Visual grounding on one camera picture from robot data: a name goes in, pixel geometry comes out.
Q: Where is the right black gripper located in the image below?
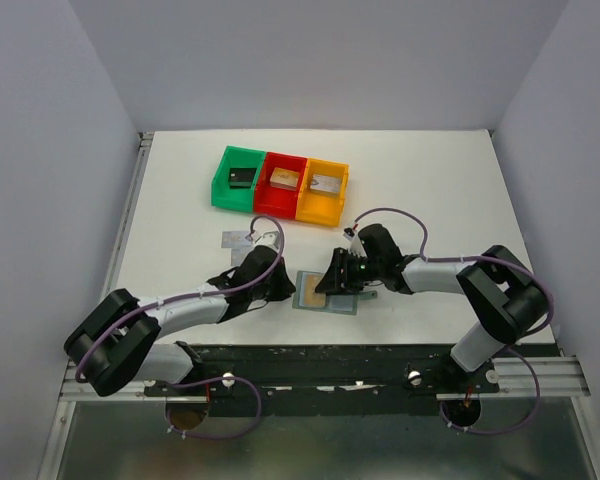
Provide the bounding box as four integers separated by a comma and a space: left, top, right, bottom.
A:
314, 247, 383, 295

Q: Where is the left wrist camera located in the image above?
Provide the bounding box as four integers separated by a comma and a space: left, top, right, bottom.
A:
253, 231, 285, 254

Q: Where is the gold credit card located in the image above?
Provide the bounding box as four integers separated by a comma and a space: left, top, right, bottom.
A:
299, 273, 327, 308

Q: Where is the yellow plastic bin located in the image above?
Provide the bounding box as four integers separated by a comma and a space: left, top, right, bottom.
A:
295, 157, 349, 227

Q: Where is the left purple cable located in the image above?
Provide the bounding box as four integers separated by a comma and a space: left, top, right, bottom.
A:
74, 214, 287, 441

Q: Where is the green plastic bin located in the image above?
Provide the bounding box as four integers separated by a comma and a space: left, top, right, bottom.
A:
211, 146, 266, 213

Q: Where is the aluminium frame rail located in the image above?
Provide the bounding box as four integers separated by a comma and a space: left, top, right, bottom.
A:
37, 132, 155, 479

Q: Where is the silver credit card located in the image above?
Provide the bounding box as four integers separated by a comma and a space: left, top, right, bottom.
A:
230, 247, 252, 266
221, 230, 252, 249

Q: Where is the silver card stack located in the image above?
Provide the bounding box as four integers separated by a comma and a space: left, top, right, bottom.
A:
309, 174, 342, 196

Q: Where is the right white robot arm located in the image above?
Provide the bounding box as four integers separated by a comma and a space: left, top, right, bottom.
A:
315, 224, 550, 392

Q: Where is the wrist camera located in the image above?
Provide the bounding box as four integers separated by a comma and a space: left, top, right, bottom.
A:
343, 224, 366, 257
253, 231, 285, 254

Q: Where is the red plastic bin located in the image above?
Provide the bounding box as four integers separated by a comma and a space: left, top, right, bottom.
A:
253, 152, 307, 219

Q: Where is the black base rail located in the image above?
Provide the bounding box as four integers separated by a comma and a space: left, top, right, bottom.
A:
144, 344, 499, 417

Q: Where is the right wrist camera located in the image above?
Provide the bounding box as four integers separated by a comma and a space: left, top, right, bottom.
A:
343, 224, 366, 257

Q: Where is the green leather card holder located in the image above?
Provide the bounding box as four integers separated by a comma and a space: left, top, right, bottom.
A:
292, 270, 378, 316

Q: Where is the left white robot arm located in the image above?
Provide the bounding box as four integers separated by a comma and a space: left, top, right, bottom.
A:
64, 246, 295, 397

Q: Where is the copper card stack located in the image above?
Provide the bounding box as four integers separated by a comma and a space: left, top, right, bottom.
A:
269, 167, 300, 191

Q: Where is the black card stack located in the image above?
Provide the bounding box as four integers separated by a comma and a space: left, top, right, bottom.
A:
228, 167, 257, 189

